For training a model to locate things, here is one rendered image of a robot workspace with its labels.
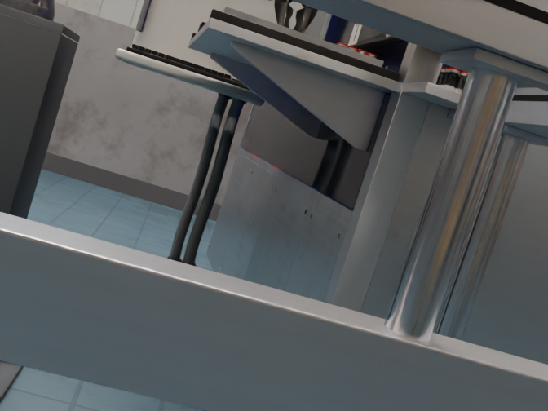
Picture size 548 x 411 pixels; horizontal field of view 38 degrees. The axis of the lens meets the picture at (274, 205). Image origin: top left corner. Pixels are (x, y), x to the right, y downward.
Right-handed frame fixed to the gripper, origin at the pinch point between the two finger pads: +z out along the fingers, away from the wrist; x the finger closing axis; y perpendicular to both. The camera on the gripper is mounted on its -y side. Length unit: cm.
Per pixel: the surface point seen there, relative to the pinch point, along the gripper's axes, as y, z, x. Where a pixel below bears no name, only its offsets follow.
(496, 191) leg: 30, 21, 40
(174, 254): -97, 66, -17
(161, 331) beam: 94, 39, -11
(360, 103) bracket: 0.6, 9.1, 17.5
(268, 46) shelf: 11.6, 2.9, -4.1
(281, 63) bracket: 2.7, 4.6, -0.5
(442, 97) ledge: 23.0, 6.0, 28.6
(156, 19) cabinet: -88, -8, -37
